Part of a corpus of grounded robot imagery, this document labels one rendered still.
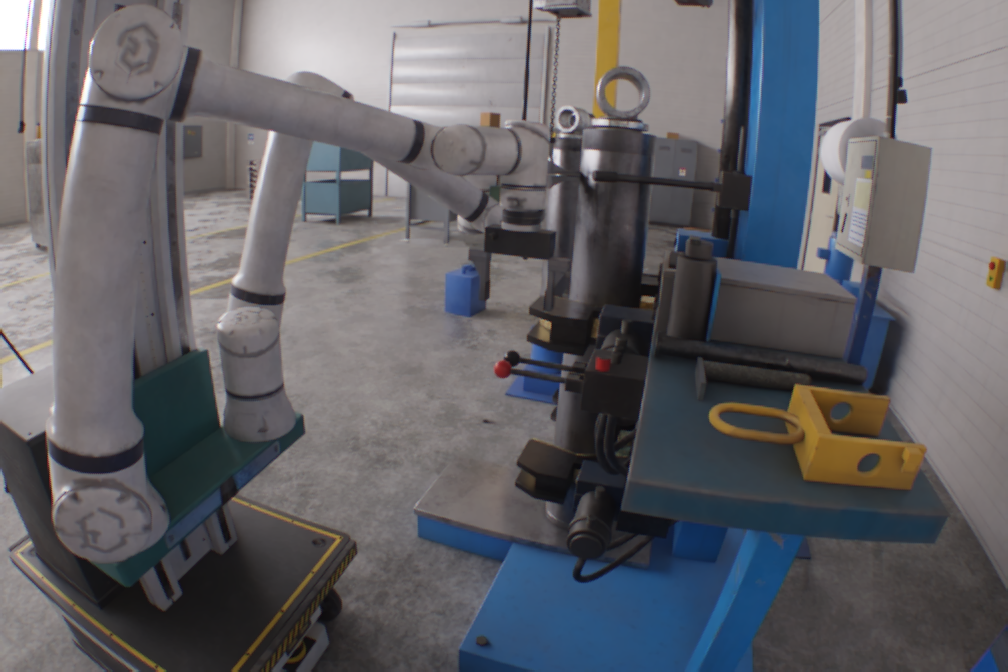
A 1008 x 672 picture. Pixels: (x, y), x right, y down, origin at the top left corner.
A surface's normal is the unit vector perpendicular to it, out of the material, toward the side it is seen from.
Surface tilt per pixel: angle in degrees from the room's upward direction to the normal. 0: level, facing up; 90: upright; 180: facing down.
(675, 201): 90
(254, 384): 90
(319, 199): 90
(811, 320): 90
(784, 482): 0
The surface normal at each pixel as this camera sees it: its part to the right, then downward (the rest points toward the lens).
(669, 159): -0.32, 0.24
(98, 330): 0.74, 0.26
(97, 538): 0.58, 0.36
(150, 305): 0.97, 0.12
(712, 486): 0.06, -0.96
